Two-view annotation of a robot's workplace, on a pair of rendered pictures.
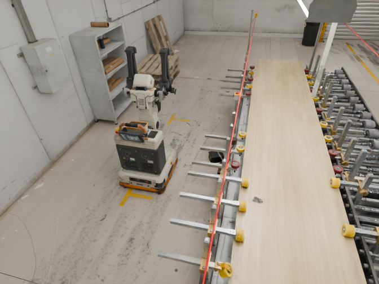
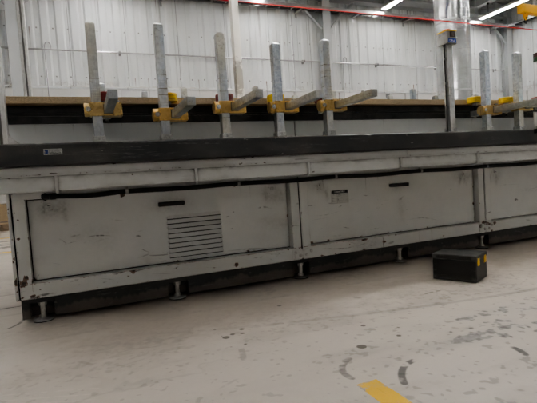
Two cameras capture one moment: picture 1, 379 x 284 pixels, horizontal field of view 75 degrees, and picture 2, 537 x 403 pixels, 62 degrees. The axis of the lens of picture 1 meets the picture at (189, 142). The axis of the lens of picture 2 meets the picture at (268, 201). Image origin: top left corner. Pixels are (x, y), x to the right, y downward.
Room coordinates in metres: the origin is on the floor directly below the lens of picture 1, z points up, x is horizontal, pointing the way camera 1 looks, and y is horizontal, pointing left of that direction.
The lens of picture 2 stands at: (4.71, 0.68, 0.52)
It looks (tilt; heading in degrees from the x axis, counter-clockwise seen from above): 3 degrees down; 232
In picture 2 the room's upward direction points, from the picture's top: 4 degrees counter-clockwise
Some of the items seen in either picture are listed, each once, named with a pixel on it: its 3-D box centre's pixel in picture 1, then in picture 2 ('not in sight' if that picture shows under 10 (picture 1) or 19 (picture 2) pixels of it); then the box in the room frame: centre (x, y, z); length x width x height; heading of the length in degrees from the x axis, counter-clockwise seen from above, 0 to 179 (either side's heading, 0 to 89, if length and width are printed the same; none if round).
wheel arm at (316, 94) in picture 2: (236, 88); (295, 104); (3.42, -0.73, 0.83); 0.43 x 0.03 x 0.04; 74
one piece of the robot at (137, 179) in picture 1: (140, 180); not in sight; (2.18, 0.64, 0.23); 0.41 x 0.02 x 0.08; 74
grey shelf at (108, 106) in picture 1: (108, 74); not in sight; (4.34, 1.42, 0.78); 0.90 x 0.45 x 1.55; 164
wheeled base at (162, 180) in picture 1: (149, 166); not in sight; (2.50, 0.57, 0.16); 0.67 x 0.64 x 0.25; 164
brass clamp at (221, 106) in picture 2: not in sight; (228, 107); (3.65, -0.89, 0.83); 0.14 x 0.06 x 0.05; 164
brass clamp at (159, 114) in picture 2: not in sight; (169, 114); (3.89, -0.95, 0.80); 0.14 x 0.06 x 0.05; 164
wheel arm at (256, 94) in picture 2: (237, 81); (239, 104); (3.66, -0.80, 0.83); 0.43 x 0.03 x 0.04; 74
